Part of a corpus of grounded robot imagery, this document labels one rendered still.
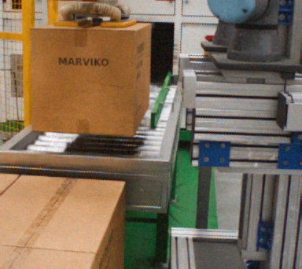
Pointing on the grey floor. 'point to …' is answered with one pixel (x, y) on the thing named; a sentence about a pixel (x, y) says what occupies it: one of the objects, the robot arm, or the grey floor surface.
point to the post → (204, 197)
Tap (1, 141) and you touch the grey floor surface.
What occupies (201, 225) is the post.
